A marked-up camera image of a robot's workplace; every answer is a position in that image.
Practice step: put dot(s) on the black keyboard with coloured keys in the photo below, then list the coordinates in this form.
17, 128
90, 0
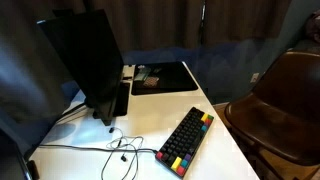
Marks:
185, 141

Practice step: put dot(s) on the greenish card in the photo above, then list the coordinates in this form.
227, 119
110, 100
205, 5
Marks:
141, 75

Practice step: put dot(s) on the black desk mat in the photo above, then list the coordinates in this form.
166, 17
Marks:
170, 78

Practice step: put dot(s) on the black tower computer case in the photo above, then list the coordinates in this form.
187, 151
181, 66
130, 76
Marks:
122, 100

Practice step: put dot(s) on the dark vertical pole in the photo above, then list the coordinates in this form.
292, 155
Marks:
202, 23

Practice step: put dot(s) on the brown curtain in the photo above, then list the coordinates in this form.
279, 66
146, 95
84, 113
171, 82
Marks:
150, 23

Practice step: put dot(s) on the black computer monitor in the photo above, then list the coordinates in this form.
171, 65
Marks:
86, 60

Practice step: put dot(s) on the dark bag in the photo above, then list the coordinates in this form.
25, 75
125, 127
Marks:
314, 26

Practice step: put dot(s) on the pink checkered pad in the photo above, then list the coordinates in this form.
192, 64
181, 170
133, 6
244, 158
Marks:
150, 81

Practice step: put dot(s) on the white wall outlet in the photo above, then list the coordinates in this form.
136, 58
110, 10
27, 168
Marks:
254, 77

